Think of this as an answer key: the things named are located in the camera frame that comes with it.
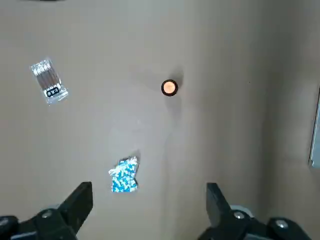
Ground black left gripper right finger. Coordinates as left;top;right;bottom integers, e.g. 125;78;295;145
197;182;313;240

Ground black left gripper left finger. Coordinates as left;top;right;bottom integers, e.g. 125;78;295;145
0;181;94;240

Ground silver aluminium medicine case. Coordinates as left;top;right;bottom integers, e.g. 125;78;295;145
308;85;320;169

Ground blue white capsule packet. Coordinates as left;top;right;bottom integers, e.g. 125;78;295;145
107;155;140;194

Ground brown bottle orange cap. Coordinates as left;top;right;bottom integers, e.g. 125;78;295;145
160;78;180;98

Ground clear packet brown sticks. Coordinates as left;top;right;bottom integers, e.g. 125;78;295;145
29;56;70;107

